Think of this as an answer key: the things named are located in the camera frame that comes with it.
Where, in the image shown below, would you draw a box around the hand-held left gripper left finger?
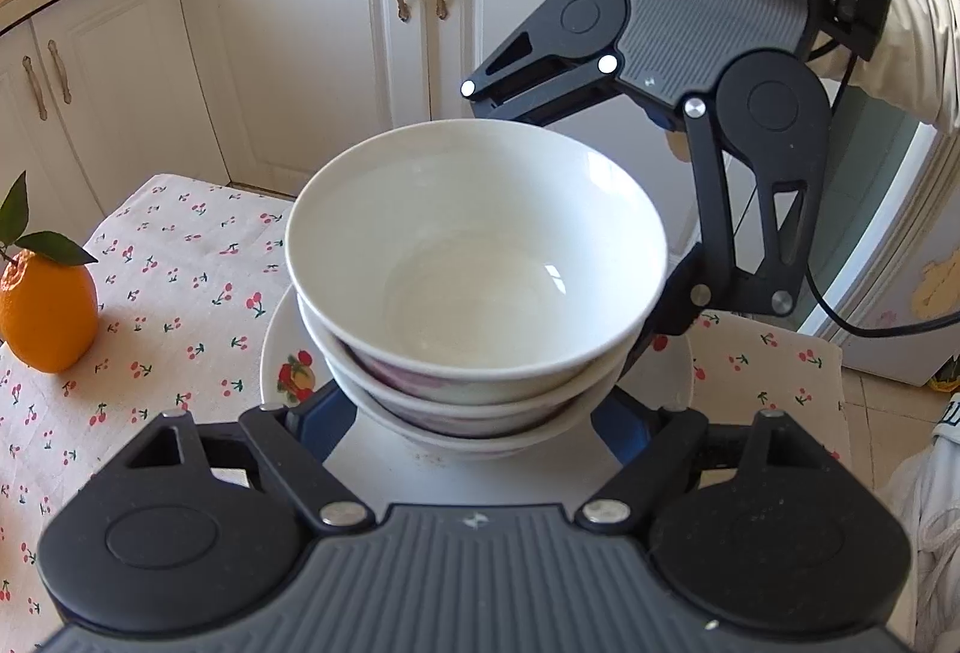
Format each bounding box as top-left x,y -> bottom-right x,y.
77,381 -> 376,535

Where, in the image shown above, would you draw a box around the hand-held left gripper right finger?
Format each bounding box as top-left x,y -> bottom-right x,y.
574,390 -> 863,535

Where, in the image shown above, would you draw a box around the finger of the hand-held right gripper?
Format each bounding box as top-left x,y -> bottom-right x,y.
459,0 -> 642,128
643,97 -> 826,339

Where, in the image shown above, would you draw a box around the white bowl pink floral print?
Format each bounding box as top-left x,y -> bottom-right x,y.
328,353 -> 627,463
285,119 -> 670,378
296,289 -> 653,425

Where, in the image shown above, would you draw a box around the white plate fruit print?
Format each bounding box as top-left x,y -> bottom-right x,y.
260,282 -> 696,511

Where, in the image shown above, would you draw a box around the person's right forearm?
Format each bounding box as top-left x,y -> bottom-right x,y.
814,0 -> 960,136

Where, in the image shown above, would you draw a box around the white cherry-print tablecloth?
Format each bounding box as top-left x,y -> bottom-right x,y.
0,173 -> 852,631

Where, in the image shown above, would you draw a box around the white kitchen cabinets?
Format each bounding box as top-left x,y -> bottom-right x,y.
0,0 -> 631,227

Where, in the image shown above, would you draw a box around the orange with green leaves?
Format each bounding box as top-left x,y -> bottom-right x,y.
0,171 -> 101,375

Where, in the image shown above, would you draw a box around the person's white clothing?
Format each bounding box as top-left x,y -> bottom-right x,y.
874,390 -> 960,653

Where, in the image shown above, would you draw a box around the black cable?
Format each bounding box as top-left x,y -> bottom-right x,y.
806,34 -> 960,339

